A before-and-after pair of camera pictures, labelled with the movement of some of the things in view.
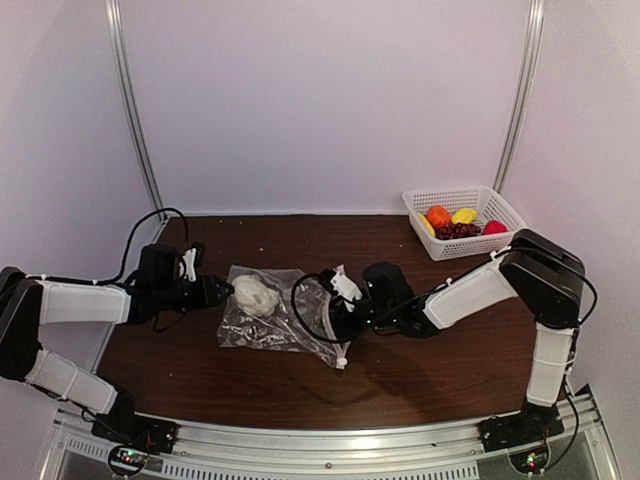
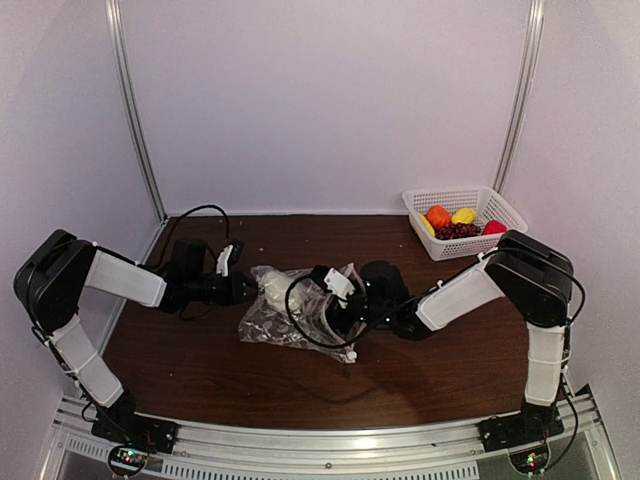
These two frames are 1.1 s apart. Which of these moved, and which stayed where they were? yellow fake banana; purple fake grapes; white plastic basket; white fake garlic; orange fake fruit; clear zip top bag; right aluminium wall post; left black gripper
Moved: clear zip top bag; white fake garlic; left black gripper
Stayed: yellow fake banana; orange fake fruit; right aluminium wall post; white plastic basket; purple fake grapes
